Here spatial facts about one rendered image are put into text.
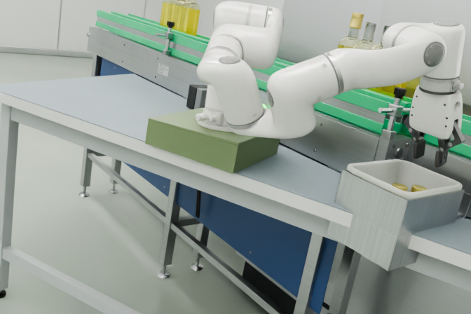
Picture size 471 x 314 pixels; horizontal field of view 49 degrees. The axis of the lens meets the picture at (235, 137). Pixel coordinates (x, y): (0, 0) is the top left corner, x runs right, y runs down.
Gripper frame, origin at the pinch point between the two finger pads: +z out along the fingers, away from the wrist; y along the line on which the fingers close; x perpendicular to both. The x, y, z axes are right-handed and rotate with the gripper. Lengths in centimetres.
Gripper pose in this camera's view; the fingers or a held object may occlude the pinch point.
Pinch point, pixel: (429, 153)
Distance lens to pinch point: 122.1
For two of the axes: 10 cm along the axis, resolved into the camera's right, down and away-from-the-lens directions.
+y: -5.8, -3.1, 7.5
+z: 0.4, 9.1, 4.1
